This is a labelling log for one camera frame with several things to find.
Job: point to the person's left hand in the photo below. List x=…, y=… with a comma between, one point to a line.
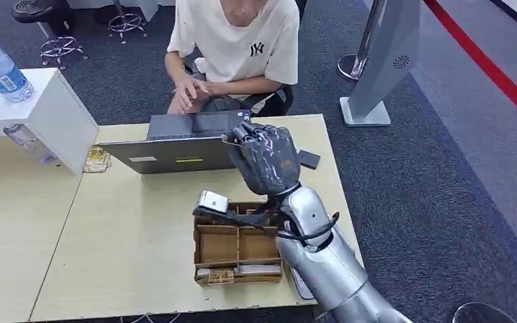
x=213, y=89

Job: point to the person's right hand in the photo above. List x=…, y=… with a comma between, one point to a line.
x=187, y=94

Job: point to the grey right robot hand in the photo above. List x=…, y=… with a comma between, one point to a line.
x=265, y=160

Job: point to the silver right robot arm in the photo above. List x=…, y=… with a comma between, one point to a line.
x=330, y=267

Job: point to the small black wallet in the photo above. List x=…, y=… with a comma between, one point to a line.
x=309, y=159

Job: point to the person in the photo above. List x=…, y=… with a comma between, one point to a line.
x=240, y=49

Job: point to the grey laptop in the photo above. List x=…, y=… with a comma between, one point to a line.
x=169, y=156

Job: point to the chrome stool base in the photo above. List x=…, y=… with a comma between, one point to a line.
x=127, y=22

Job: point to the wooden card box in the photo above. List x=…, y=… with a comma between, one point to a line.
x=218, y=247

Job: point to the white card stack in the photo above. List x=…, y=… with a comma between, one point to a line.
x=258, y=269

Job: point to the loose yellow card pile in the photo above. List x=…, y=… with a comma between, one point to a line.
x=96, y=159

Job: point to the yellow printed card stack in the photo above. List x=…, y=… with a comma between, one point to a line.
x=216, y=276

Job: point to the white desk shelf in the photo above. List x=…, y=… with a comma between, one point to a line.
x=62, y=120

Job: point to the grey standing sign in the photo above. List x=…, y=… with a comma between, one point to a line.
x=388, y=58

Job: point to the black seat chrome stool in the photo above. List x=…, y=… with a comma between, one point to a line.
x=44, y=11

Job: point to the clear water bottle blue label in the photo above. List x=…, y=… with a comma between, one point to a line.
x=2, y=71

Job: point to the red floor tape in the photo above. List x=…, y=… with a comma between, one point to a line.
x=486, y=64

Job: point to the round black stool seat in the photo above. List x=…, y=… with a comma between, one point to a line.
x=481, y=314

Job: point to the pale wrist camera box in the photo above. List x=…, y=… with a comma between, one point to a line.
x=213, y=201

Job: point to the chrome stanchion post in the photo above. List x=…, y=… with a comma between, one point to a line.
x=361, y=53

